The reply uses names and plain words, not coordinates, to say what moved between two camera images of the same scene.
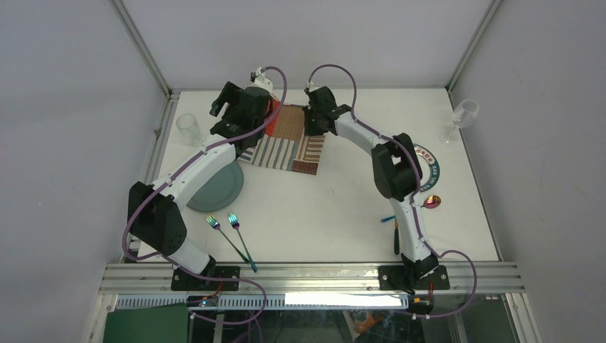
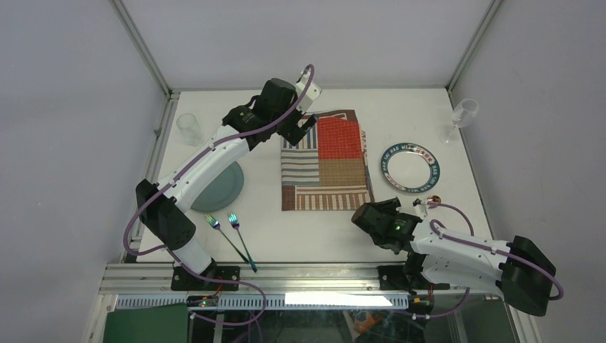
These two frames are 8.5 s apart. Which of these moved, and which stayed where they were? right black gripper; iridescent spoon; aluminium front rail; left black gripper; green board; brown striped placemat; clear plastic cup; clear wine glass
Moved: left black gripper; right black gripper; brown striped placemat
Stayed: iridescent spoon; clear wine glass; clear plastic cup; green board; aluminium front rail
